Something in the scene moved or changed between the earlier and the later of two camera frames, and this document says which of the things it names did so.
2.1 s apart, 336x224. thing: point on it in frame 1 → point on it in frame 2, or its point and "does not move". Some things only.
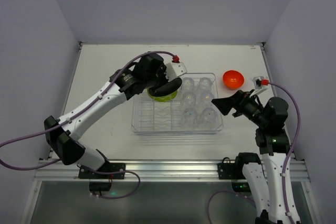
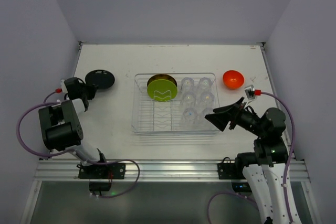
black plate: [166, 88] → [103, 78]
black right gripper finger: [224, 105] → [222, 116]
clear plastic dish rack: [192, 111] does not move
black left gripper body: [160, 79] → [85, 92]
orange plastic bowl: [233, 79] does not move
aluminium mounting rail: [158, 171] does not move
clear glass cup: [188, 85] does not move
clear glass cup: [209, 119] does not move
